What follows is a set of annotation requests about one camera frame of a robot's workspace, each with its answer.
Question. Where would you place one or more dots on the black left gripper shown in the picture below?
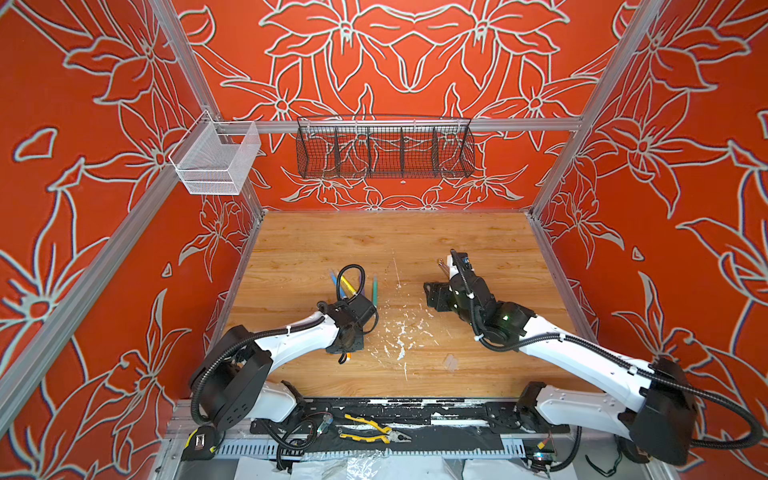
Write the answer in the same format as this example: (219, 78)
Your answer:
(359, 343)

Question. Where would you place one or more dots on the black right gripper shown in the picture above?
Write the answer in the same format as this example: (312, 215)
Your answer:
(438, 291)

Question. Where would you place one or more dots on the yellow highlighter pen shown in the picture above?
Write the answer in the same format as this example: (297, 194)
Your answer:
(346, 285)

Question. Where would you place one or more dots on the blue marker pen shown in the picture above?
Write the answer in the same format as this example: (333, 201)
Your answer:
(335, 282)

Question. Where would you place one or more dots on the green marker pen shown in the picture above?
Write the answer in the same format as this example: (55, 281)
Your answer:
(375, 290)

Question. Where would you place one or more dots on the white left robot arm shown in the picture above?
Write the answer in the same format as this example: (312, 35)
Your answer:
(232, 382)

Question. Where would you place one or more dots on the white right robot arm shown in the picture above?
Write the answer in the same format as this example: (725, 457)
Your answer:
(651, 405)

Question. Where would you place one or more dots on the clear pen cap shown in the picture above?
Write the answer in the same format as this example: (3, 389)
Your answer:
(450, 363)

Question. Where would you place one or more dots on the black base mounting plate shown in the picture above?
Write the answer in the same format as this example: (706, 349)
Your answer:
(434, 422)

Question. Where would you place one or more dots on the left black tape measure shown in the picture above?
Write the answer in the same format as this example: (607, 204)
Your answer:
(203, 444)

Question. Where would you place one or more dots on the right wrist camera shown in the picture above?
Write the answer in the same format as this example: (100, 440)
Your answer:
(459, 263)

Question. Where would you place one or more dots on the yellow handled pliers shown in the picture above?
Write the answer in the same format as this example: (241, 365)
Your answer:
(375, 432)

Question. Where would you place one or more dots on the black wire mesh basket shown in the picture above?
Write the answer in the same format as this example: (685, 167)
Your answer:
(358, 147)

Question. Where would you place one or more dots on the grey slotted cable duct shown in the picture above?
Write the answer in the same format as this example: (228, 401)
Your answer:
(266, 449)

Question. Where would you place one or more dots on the white wire mesh basket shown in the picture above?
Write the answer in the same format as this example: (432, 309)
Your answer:
(216, 157)

